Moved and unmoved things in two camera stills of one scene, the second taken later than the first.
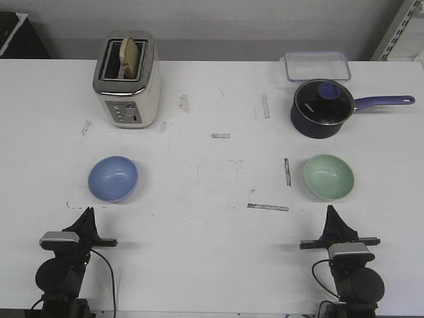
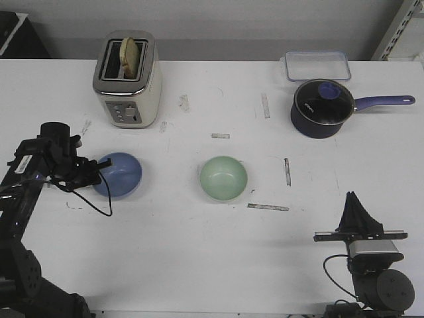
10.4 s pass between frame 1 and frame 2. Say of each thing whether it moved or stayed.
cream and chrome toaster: stayed
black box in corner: stayed
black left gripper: moved
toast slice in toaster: stayed
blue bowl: moved
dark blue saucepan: stayed
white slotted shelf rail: stayed
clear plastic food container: stayed
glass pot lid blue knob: stayed
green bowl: moved
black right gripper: moved
